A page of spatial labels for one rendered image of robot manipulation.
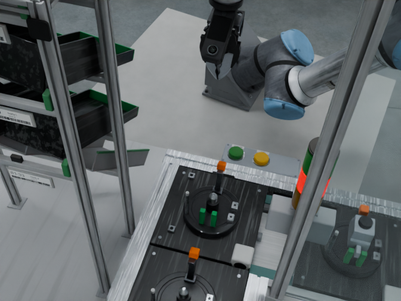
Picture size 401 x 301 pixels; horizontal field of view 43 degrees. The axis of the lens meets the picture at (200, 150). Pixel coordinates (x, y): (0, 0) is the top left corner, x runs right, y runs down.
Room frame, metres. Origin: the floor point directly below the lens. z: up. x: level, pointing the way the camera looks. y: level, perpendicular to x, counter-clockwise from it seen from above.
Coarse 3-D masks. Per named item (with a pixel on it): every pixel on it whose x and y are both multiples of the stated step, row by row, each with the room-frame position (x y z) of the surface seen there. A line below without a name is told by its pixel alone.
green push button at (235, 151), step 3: (234, 147) 0.91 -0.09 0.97; (237, 147) 0.91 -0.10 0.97; (231, 150) 0.90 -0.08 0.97; (234, 150) 0.90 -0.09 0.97; (237, 150) 0.90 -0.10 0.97; (240, 150) 0.90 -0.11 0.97; (231, 153) 0.88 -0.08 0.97; (234, 153) 0.89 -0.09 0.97; (237, 153) 0.89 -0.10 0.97; (240, 153) 0.89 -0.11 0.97; (231, 156) 0.88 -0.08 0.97; (234, 156) 0.88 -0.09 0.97; (237, 156) 0.88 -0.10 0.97; (240, 156) 0.88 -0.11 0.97
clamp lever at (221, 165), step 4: (220, 164) 0.76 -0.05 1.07; (224, 164) 0.76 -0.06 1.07; (220, 168) 0.76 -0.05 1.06; (224, 168) 0.76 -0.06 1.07; (220, 172) 0.75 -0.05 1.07; (220, 176) 0.75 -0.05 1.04; (216, 180) 0.75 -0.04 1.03; (220, 180) 0.75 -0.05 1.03; (216, 184) 0.74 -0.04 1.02; (220, 184) 0.74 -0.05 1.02; (216, 188) 0.74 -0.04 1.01; (220, 188) 0.74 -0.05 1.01
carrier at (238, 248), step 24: (168, 192) 0.75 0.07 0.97; (192, 192) 0.74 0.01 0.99; (216, 192) 0.73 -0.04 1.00; (240, 192) 0.76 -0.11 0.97; (264, 192) 0.76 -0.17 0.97; (168, 216) 0.68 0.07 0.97; (192, 216) 0.67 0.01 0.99; (216, 216) 0.64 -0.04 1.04; (240, 216) 0.69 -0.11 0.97; (168, 240) 0.61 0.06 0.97; (192, 240) 0.61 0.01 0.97; (216, 240) 0.62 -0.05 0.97; (240, 240) 0.62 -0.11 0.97; (240, 264) 0.55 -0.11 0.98
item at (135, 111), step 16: (16, 96) 0.66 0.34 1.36; (32, 96) 0.69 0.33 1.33; (80, 96) 0.82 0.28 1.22; (96, 96) 0.84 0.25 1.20; (32, 112) 0.62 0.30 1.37; (80, 112) 0.76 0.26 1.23; (96, 112) 0.67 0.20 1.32; (128, 112) 0.77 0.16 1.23; (16, 128) 0.61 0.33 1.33; (32, 128) 0.60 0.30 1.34; (48, 128) 0.60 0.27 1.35; (80, 128) 0.62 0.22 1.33; (96, 128) 0.66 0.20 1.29; (32, 144) 0.59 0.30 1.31; (48, 144) 0.58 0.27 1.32
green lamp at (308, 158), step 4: (308, 148) 0.53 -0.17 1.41; (308, 152) 0.53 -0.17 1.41; (308, 156) 0.52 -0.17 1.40; (312, 156) 0.52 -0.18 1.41; (304, 160) 0.53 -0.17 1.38; (308, 160) 0.52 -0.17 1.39; (304, 164) 0.53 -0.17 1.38; (308, 164) 0.52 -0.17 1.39; (304, 168) 0.52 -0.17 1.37; (308, 168) 0.52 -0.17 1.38; (304, 172) 0.52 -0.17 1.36
